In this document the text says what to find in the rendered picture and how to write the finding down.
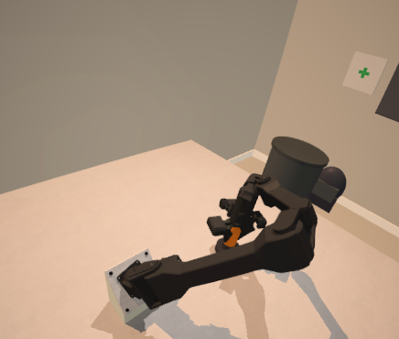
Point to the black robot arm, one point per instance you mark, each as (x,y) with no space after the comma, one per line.
(285,245)

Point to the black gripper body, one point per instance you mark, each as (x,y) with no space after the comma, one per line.
(238,218)

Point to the orange knob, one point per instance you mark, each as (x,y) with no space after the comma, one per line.
(233,239)

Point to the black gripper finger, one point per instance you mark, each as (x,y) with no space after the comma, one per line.
(245,231)
(227,236)

